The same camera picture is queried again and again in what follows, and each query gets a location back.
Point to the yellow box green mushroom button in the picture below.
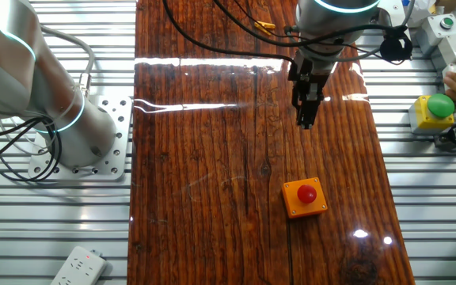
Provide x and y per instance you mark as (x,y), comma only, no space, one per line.
(434,112)

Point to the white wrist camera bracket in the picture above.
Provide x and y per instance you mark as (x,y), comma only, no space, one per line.
(392,12)

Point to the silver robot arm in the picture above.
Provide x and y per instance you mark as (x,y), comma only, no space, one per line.
(73,130)

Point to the yellow clothespin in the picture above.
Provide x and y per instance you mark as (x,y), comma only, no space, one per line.
(264,27)

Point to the orange box red push button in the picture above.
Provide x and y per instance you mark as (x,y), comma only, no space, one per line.
(305,198)

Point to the grey box green red buttons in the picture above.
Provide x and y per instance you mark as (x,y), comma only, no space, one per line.
(453,49)

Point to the white plastic bag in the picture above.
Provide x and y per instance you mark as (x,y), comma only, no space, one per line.
(420,12)

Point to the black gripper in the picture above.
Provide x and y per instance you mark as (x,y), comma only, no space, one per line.
(309,67)

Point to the white power strip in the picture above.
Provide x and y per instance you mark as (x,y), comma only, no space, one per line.
(78,269)

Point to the wood grain table mat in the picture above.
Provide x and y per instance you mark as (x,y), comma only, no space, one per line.
(212,178)

